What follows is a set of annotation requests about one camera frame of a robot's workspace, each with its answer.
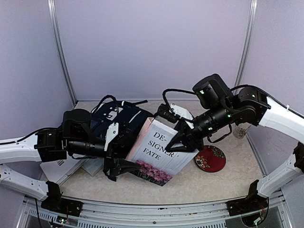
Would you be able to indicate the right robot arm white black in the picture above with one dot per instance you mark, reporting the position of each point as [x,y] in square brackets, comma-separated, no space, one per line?
[251,105]

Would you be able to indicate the aluminium corner post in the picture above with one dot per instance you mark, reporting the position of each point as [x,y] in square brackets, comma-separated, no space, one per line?
[247,41]
[55,25]

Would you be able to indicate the aluminium corner post right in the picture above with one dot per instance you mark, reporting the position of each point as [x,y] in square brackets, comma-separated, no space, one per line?
[247,41]

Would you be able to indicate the white barcode book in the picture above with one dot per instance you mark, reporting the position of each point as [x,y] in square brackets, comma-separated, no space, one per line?
[59,171]

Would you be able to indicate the designer fate flower book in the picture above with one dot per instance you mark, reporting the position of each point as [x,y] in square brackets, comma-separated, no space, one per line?
[157,165]

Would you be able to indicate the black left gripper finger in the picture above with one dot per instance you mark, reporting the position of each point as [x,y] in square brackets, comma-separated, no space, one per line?
[116,172]
[127,165]

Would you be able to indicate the pale green thin book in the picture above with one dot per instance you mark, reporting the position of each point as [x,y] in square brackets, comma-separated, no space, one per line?
[93,166]

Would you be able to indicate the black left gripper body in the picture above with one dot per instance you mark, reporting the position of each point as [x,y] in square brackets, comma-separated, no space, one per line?
[109,163]

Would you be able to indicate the aluminium front rail frame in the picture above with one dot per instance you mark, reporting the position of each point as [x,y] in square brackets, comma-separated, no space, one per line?
[214,214]

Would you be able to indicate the red floral plate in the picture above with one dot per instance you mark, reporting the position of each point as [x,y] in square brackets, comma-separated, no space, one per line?
[211,159]

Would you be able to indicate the aluminium corner post left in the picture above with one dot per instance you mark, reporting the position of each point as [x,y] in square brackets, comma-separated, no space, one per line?
[55,25]

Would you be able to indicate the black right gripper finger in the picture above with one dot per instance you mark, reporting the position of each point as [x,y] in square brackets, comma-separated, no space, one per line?
[175,141]
[180,149]

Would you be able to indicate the navy blue student backpack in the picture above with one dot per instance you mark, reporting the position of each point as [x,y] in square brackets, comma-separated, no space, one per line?
[110,110]

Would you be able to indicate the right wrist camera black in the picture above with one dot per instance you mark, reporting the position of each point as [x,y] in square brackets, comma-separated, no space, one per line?
[174,113]

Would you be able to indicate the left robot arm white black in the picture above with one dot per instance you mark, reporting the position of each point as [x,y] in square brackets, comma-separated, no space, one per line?
[73,136]

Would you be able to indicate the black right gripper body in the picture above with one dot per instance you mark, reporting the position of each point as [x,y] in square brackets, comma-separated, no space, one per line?
[197,141]

